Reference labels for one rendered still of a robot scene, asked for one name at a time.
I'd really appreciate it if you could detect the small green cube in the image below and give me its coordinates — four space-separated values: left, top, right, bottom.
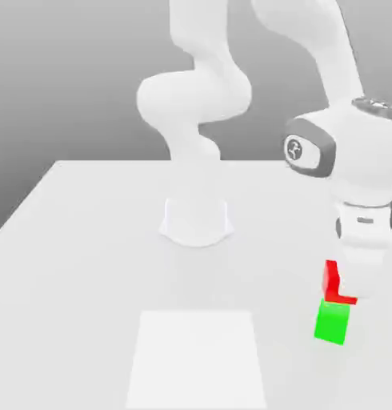
313 298 351 347

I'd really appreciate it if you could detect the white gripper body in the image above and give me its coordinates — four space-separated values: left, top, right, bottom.
337 235 391 299

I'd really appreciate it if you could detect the small red cube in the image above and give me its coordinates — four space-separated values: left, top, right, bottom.
322 259 359 306

